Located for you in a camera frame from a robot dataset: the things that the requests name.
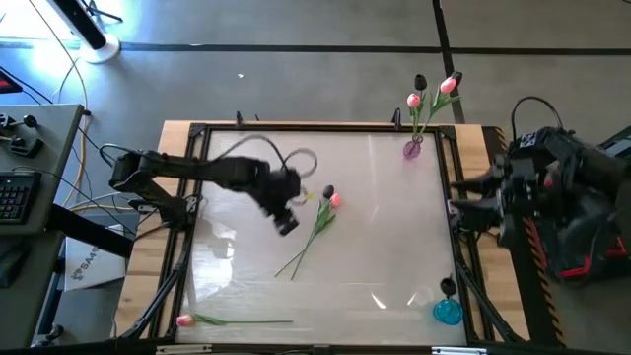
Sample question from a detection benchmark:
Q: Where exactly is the black floor cable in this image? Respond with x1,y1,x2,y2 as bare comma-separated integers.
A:
76,125,117,163

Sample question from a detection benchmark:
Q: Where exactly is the white floor stand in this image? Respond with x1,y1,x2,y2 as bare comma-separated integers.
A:
46,0,122,65

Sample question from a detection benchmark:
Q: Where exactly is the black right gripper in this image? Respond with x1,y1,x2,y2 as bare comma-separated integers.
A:
451,147,548,248

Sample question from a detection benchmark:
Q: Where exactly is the black backlit keyboard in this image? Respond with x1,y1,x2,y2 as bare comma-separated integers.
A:
0,172,36,224

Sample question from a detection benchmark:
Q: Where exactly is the white printed cardboard box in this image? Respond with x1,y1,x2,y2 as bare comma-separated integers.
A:
63,224,127,292

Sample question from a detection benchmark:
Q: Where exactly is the grey floor cable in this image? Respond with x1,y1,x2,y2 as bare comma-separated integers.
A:
68,188,144,212

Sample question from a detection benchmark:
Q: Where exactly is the grey equipment stand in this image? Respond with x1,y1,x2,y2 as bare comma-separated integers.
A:
598,125,631,159

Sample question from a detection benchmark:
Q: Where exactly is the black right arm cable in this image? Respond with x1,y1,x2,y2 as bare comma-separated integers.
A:
511,96,566,144

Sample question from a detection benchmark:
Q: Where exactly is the black desk support beam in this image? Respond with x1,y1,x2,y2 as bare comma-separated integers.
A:
46,202,134,258

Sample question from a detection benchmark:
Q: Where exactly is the blue glass vase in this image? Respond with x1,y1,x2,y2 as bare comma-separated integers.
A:
432,295,464,326

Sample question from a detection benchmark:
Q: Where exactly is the black desk clamp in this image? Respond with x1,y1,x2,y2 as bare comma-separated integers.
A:
9,135,45,159

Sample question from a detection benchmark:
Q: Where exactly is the purple glass vase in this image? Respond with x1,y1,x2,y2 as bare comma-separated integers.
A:
402,132,424,161

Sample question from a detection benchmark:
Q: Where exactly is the black aluminium table frame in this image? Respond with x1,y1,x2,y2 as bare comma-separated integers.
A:
115,120,531,346

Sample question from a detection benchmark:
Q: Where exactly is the black hazard-striped base plate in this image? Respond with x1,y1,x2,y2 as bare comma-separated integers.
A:
482,125,568,349

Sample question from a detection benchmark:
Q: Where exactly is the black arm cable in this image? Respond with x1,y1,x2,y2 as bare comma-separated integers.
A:
511,96,566,144
211,133,320,179

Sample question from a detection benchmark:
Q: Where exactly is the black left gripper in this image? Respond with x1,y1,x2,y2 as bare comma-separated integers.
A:
255,168,303,237

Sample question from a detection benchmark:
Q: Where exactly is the silver metal bracket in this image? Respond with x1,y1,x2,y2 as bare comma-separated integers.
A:
432,346,488,355
155,343,213,355

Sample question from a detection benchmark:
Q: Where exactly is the yellow floor cable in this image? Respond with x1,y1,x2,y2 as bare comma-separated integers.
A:
27,0,91,211

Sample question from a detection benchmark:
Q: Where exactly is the pink artificial tulip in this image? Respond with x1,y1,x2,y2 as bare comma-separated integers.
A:
406,92,423,142
418,76,462,139
273,193,343,281
175,314,296,328

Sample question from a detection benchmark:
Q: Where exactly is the grey desk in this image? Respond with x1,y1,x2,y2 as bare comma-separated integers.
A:
0,103,85,349

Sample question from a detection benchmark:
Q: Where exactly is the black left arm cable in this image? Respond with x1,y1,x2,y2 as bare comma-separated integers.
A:
211,133,320,179

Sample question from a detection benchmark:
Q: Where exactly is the red and black device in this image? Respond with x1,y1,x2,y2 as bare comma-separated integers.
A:
0,67,25,95

